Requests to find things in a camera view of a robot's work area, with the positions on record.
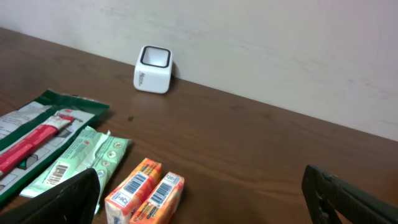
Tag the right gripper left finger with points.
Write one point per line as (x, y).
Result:
(72, 201)

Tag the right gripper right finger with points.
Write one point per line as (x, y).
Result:
(327, 196)

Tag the orange tissue pack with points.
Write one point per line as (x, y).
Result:
(128, 196)
(162, 203)

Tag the mint green wipes pack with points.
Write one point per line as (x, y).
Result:
(91, 149)

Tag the green 3M adhesive package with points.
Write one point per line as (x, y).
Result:
(33, 136)

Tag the white barcode scanner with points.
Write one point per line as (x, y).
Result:
(153, 69)

